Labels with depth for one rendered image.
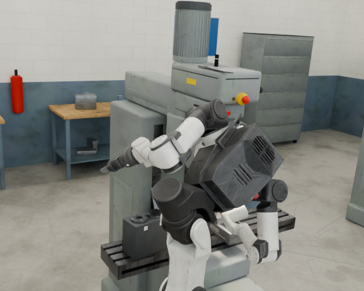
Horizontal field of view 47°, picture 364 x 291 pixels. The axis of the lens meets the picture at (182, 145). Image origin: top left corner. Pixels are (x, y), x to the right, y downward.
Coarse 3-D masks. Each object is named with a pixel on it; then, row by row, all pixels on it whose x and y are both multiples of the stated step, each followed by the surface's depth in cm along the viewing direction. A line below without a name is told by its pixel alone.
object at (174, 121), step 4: (168, 112) 242; (168, 116) 241; (172, 116) 237; (176, 116) 234; (168, 120) 241; (172, 120) 237; (176, 120) 234; (180, 120) 230; (184, 120) 228; (168, 124) 242; (172, 124) 238; (176, 124) 234; (180, 124) 230; (168, 128) 242; (172, 128) 238; (176, 128) 234; (168, 132) 243
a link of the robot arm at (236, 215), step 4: (236, 208) 201; (240, 208) 201; (244, 208) 201; (220, 212) 208; (228, 212) 200; (232, 212) 200; (236, 212) 200; (240, 212) 200; (244, 212) 200; (232, 216) 199; (236, 216) 200; (240, 216) 200; (244, 216) 201; (232, 220) 199; (236, 220) 200
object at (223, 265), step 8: (232, 248) 242; (216, 256) 233; (224, 256) 233; (232, 256) 234; (240, 256) 234; (208, 264) 224; (216, 264) 225; (224, 264) 226; (232, 264) 228; (240, 264) 232; (248, 264) 236; (208, 272) 220; (216, 272) 223; (224, 272) 226; (232, 272) 230; (240, 272) 234; (248, 272) 237; (208, 280) 221; (216, 280) 225; (224, 280) 228
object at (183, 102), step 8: (176, 96) 231; (184, 96) 224; (192, 96) 219; (176, 104) 232; (184, 104) 225; (192, 104) 218; (200, 104) 212; (232, 104) 214; (232, 112) 215; (240, 112) 218
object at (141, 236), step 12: (132, 216) 213; (144, 216) 213; (156, 216) 214; (132, 228) 206; (144, 228) 208; (156, 228) 213; (132, 240) 208; (144, 240) 210; (156, 240) 216; (132, 252) 210; (144, 252) 212
